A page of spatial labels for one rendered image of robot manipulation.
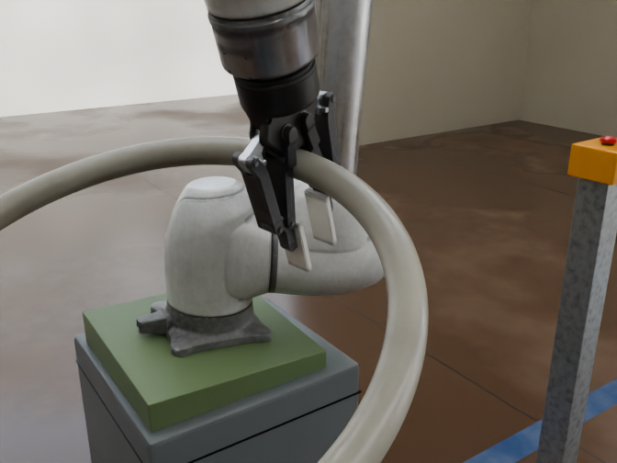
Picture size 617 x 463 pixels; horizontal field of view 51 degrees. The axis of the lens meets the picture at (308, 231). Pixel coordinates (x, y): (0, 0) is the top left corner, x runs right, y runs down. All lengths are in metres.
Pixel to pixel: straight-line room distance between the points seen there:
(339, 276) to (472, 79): 6.35
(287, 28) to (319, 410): 0.79
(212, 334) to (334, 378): 0.23
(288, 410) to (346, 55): 0.59
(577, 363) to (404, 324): 1.44
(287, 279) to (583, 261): 0.90
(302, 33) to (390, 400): 0.30
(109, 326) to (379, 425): 0.87
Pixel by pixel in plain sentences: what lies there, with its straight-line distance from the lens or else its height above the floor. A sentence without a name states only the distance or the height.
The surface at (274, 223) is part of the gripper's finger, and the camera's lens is 0.64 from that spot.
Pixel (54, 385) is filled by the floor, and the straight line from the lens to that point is 2.76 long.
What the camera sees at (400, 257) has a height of 1.23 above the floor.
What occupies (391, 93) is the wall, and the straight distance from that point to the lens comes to 6.59.
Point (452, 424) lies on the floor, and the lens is 2.43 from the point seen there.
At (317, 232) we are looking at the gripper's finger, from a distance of 0.74.
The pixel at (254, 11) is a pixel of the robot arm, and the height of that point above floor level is 1.41.
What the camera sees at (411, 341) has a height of 1.20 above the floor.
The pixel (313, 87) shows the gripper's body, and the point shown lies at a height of 1.35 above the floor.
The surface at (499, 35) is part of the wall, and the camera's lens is 7.60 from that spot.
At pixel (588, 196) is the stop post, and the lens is 1.73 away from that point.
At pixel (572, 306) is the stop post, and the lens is 1.83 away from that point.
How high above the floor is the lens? 1.43
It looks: 20 degrees down
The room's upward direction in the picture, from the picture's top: straight up
